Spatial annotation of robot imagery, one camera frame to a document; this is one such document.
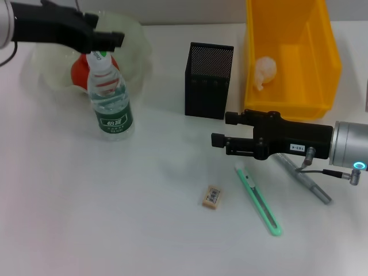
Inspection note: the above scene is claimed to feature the right gripper cable with plug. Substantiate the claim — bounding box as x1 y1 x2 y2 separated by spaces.
296 146 362 187

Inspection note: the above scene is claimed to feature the grey glitter pen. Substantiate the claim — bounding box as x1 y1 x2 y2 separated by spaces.
273 154 333 205

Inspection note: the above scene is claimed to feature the clear green-label water bottle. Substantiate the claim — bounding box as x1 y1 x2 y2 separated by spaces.
87 50 135 141

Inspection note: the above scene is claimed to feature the black mesh pen holder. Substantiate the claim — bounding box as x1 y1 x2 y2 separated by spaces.
185 42 234 120

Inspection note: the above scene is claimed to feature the gripper cable with plug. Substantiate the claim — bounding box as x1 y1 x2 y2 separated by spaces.
296 146 362 187
0 41 18 67

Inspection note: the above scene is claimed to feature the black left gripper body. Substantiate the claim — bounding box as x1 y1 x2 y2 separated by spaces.
13 1 95 54

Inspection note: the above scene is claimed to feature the left gripper cable with plug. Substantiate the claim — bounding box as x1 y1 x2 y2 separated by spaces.
0 41 18 67

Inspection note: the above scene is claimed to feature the mint green utility knife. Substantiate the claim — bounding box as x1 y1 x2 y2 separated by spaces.
234 162 283 237

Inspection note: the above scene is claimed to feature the red-orange bumpy orange fruit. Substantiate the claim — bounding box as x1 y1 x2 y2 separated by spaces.
71 54 120 94

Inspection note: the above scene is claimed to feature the beige eraser with barcode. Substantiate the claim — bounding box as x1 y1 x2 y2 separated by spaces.
202 185 223 208

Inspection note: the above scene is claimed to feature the yellow plastic storage bin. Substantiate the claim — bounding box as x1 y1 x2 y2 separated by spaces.
243 0 343 121

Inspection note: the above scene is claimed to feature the pale green wavy fruit plate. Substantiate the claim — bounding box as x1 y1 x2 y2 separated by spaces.
30 10 153 97

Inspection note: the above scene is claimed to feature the white paper ball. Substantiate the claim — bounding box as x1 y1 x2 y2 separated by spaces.
252 56 278 92

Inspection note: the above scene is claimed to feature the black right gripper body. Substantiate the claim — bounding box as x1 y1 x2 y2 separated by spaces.
252 110 334 161

